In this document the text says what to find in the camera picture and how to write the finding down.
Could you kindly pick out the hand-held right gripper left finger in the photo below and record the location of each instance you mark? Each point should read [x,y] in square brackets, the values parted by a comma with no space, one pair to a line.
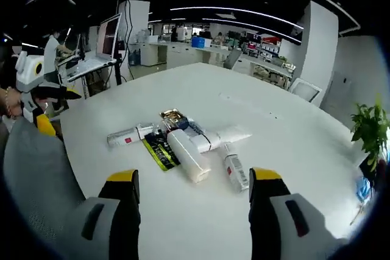
[103,229]

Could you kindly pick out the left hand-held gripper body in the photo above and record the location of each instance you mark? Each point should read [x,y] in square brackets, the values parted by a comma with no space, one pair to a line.
[29,71]

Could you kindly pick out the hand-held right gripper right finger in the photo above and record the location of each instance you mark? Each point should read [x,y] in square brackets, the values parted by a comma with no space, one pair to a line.
[283,226]

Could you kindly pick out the small white skincare bottle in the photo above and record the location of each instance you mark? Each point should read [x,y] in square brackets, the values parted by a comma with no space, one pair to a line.
[236,168]

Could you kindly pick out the white skincare tube red label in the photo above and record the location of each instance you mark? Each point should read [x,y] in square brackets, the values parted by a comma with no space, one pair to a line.
[128,139]

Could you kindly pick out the plain white skincare tube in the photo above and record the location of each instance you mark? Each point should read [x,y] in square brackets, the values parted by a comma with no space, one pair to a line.
[225,137]

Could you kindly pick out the large white skincare bottle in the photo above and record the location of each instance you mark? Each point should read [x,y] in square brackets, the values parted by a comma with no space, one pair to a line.
[189,159]

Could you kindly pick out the gold foil skincare packet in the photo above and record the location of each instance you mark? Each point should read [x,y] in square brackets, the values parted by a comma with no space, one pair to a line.
[172,116]

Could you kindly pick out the blue storage box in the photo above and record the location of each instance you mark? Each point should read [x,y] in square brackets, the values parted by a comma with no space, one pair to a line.
[201,41]

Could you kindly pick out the person's left hand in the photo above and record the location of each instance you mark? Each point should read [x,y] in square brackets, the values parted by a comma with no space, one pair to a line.
[10,101]

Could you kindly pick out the open laptop on stand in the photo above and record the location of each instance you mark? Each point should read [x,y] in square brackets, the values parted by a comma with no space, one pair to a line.
[105,40]

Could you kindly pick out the blue cloth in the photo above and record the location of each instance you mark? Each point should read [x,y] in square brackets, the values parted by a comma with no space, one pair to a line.
[363,190]

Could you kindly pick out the green potted plant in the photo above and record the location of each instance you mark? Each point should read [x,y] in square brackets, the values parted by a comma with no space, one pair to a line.
[371,132]

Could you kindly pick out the white chair back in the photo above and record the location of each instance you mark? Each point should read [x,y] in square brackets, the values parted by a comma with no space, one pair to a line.
[306,89]

